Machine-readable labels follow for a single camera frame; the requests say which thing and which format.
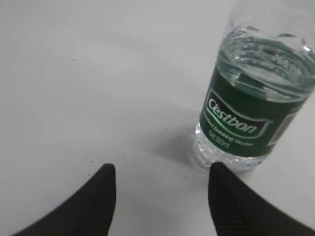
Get clear Cestbon water bottle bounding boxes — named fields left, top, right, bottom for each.
left=195, top=0, right=315, bottom=171

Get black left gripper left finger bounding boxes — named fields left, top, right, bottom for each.
left=15, top=164, right=116, bottom=236

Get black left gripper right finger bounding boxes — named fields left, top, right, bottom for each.
left=208, top=162, right=315, bottom=236

